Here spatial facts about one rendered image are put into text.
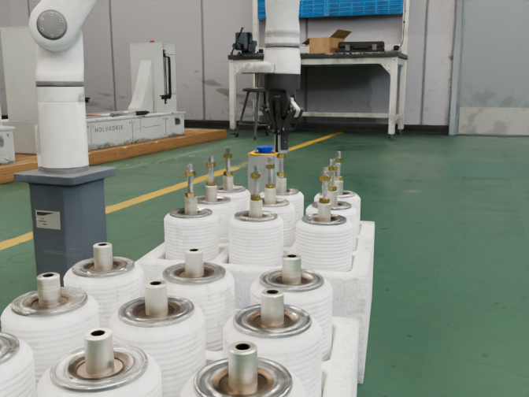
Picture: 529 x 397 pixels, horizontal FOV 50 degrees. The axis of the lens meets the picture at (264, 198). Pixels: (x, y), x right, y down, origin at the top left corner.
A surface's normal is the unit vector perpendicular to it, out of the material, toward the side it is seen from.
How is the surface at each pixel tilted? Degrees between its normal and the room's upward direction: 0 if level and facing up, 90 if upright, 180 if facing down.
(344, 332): 0
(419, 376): 0
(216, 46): 90
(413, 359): 0
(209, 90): 90
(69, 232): 87
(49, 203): 91
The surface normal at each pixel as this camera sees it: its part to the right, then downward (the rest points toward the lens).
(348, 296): -0.21, 0.19
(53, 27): 0.25, 0.20
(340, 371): 0.00, -0.98
